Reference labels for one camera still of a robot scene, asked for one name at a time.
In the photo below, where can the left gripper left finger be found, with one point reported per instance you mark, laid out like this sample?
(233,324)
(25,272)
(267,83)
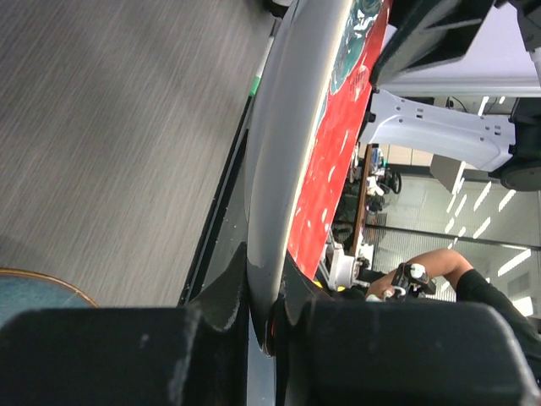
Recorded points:
(196,354)

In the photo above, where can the red teal floral plate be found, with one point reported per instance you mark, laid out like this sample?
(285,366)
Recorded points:
(308,111)

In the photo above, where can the person forearm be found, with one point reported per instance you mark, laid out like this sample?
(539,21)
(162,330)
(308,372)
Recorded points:
(437,263)

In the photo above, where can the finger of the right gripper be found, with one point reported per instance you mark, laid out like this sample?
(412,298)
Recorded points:
(428,34)

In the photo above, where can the dark blue glazed plate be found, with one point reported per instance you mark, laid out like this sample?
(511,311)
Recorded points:
(23,290)

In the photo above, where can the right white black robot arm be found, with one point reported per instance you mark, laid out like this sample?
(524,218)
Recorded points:
(508,149)

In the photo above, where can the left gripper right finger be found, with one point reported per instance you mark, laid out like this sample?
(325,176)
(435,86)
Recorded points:
(413,352)

